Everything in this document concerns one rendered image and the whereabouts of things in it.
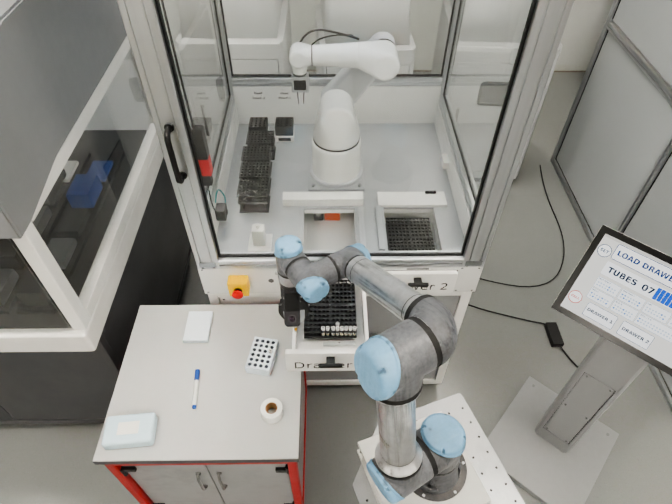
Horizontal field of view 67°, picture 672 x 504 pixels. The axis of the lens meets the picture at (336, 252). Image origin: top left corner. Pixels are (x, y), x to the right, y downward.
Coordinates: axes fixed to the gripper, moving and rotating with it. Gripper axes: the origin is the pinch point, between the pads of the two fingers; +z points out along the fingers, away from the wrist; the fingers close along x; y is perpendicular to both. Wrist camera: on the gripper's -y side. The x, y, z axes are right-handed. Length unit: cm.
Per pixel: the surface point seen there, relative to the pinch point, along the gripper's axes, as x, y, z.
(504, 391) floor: -100, 16, 98
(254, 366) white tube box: 15.0, -2.3, 20.0
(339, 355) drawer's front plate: -13.2, -9.0, 6.4
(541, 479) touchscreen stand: -101, -28, 94
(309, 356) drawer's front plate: -3.7, -8.1, 6.9
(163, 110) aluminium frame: 30, 29, -60
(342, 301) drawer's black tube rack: -16.8, 13.1, 8.1
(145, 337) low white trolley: 54, 15, 22
